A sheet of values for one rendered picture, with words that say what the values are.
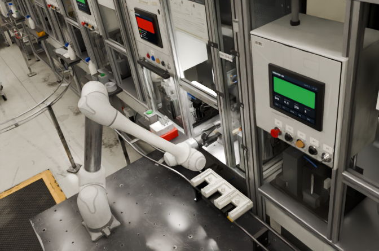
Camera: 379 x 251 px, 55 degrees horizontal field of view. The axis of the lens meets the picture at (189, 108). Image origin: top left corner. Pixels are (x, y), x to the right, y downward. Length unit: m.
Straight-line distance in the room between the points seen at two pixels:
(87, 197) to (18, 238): 1.50
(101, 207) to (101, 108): 0.61
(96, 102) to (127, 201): 0.81
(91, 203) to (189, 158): 0.61
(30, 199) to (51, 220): 1.34
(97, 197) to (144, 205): 0.34
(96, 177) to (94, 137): 0.27
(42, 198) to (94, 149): 1.70
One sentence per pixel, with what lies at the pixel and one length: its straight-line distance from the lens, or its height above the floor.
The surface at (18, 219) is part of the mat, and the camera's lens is 3.73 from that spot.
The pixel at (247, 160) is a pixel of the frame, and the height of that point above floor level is 1.06.
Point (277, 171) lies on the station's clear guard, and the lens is 1.83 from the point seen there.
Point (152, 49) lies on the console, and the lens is 2.30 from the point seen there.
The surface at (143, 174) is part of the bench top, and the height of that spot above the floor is 0.68.
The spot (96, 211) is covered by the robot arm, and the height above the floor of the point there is 0.86.
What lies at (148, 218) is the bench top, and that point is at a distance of 2.29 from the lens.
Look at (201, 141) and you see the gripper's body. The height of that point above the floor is 1.02.
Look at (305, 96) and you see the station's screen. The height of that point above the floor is 1.63.
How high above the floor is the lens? 2.36
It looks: 33 degrees down
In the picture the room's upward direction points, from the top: 10 degrees counter-clockwise
